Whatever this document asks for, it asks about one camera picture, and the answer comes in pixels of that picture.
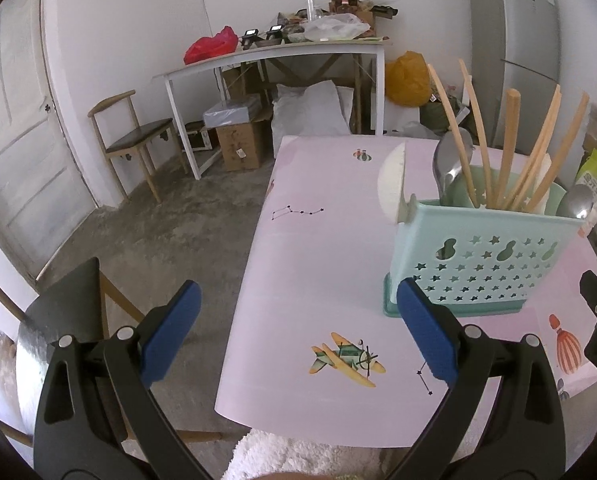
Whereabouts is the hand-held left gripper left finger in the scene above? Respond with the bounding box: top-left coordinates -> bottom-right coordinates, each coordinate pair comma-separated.
32,280 -> 214,480

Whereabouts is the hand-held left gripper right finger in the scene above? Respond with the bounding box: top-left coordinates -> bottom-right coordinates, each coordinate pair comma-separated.
393,277 -> 566,480

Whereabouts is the teal star-cut utensil holder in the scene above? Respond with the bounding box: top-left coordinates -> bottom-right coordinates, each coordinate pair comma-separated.
382,180 -> 586,318

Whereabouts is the grey metal spoon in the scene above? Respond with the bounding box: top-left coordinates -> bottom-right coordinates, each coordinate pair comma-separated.
557,184 -> 597,222
432,127 -> 475,207

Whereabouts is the bundle of wooden chopsticks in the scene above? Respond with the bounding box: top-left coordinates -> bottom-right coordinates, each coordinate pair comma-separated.
427,58 -> 590,211

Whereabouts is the wooden chair with dark seat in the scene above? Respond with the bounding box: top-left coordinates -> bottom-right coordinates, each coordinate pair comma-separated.
88,90 -> 189,204
0,257 -> 224,453

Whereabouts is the pink printed tablecloth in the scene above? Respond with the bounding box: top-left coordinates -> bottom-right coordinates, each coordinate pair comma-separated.
213,135 -> 597,448

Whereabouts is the white fleece garment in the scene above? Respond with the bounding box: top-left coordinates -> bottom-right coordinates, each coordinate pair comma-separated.
221,430 -> 394,480

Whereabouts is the small cardboard box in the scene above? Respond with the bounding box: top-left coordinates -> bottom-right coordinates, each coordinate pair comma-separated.
216,119 -> 265,172

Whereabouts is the clear plastic bag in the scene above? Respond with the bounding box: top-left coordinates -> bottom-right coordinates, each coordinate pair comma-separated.
391,121 -> 441,142

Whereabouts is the dark green bag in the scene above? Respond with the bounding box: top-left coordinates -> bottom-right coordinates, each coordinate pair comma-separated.
421,99 -> 461,128

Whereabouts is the grey wrapped pack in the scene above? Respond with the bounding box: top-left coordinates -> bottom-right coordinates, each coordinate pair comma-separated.
202,99 -> 265,129

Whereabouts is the white panel door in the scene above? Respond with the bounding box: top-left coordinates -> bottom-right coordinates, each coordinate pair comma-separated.
0,0 -> 100,281

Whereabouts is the white woven sack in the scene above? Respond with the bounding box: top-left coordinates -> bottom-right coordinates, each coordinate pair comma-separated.
271,80 -> 355,138

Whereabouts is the yellow plastic bag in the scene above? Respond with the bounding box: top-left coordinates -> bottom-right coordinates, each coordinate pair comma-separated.
384,51 -> 431,107

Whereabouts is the silver refrigerator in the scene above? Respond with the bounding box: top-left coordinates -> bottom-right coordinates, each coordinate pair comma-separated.
465,0 -> 563,156

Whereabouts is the red plastic bag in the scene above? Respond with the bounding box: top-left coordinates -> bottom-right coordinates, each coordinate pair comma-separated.
184,26 -> 238,65

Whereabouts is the long white side table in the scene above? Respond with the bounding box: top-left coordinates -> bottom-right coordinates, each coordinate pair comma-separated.
153,37 -> 394,180

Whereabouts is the white plastic bag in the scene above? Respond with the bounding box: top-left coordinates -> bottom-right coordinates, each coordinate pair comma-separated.
303,14 -> 371,42

